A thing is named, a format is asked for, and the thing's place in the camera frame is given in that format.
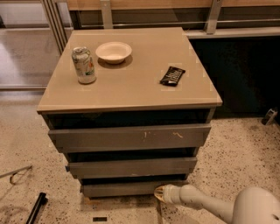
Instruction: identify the grey bottom drawer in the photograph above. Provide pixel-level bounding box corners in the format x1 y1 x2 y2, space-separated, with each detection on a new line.
80 180 187 198

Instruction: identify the grey drawer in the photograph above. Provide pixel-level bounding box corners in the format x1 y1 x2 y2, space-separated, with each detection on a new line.
80 180 187 198
48 123 211 153
67 157 197 179

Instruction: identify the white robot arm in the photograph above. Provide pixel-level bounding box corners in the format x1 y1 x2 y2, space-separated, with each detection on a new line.
154 185 280 224

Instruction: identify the grey top drawer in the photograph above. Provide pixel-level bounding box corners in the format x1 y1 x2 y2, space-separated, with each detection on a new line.
48 123 211 153

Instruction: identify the grey middle drawer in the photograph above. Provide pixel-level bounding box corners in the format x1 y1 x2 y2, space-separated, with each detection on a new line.
67 157 197 179

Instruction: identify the grey drawer cabinet beige top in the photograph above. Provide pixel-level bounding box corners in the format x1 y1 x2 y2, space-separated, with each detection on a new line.
38 28 222 186

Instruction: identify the black bar on floor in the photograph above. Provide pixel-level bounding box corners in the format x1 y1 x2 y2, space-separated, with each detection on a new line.
25 192 48 224

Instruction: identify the black snack bar wrapper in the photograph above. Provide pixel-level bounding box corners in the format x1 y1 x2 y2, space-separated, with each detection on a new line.
159 66 186 87

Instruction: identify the grey metal rod on floor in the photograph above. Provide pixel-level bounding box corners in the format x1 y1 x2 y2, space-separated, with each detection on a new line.
0 165 32 185

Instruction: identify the white paper bowl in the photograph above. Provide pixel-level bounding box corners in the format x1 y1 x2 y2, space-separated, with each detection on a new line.
95 42 132 64

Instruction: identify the white green soda can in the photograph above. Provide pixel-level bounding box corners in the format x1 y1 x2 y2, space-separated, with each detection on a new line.
72 46 96 84

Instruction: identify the metal railing frame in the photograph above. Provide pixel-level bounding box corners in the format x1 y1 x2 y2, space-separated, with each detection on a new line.
39 0 280 51

